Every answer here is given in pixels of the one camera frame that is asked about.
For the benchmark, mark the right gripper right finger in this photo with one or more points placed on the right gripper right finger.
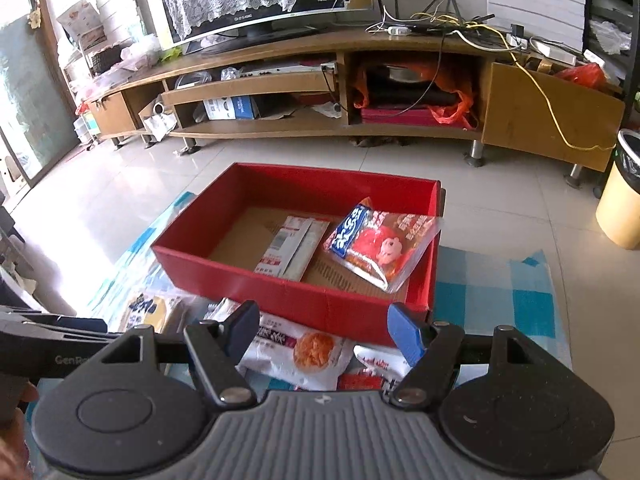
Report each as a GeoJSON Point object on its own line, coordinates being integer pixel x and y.
{"type": "Point", "coordinates": [431, 352]}

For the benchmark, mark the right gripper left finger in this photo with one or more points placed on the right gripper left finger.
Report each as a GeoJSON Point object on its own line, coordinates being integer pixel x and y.
{"type": "Point", "coordinates": [215, 349]}

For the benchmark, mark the white silver meat snack pouch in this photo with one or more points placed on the white silver meat snack pouch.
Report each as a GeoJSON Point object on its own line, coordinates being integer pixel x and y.
{"type": "Point", "coordinates": [385, 362]}

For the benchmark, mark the yellow potato chip bread pack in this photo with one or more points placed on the yellow potato chip bread pack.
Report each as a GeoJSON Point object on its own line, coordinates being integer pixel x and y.
{"type": "Point", "coordinates": [164, 311]}

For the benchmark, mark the white noodle snack bag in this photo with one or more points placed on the white noodle snack bag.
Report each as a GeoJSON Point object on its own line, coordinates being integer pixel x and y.
{"type": "Point", "coordinates": [302, 356]}

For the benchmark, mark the blue red cartoon snack pack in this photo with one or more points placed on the blue red cartoon snack pack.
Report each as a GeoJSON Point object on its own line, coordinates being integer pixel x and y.
{"type": "Point", "coordinates": [381, 247]}

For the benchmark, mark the white red label bread pack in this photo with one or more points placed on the white red label bread pack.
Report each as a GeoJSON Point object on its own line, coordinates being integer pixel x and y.
{"type": "Point", "coordinates": [292, 248]}

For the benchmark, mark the red Trolli candy bag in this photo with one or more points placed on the red Trolli candy bag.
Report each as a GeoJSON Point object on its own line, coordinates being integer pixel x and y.
{"type": "Point", "coordinates": [361, 379]}

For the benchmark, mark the person's left hand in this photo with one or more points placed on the person's left hand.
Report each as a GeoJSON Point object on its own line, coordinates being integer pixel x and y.
{"type": "Point", "coordinates": [14, 460]}

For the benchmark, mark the blue white checkered tablecloth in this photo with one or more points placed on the blue white checkered tablecloth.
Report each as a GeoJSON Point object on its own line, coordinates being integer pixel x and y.
{"type": "Point", "coordinates": [475, 291]}

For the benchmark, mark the red cardboard box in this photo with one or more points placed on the red cardboard box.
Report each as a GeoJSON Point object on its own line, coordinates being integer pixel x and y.
{"type": "Point", "coordinates": [212, 247]}

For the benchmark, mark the yellow trash bin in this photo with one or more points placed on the yellow trash bin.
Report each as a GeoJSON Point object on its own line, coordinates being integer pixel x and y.
{"type": "Point", "coordinates": [617, 212]}

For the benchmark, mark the orange plastic bag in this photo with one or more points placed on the orange plastic bag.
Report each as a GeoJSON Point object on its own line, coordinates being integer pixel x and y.
{"type": "Point", "coordinates": [433, 93]}

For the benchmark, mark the blue white box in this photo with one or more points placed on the blue white box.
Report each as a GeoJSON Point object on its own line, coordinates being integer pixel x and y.
{"type": "Point", "coordinates": [237, 107]}

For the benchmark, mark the wooden TV cabinet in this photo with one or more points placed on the wooden TV cabinet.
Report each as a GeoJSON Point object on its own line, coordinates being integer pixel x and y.
{"type": "Point", "coordinates": [303, 87]}

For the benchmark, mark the white power strip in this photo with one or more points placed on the white power strip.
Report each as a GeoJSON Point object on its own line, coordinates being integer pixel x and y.
{"type": "Point", "coordinates": [398, 31]}

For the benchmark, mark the black metal shelf rack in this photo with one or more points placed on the black metal shelf rack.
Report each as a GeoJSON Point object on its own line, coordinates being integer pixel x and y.
{"type": "Point", "coordinates": [612, 32]}

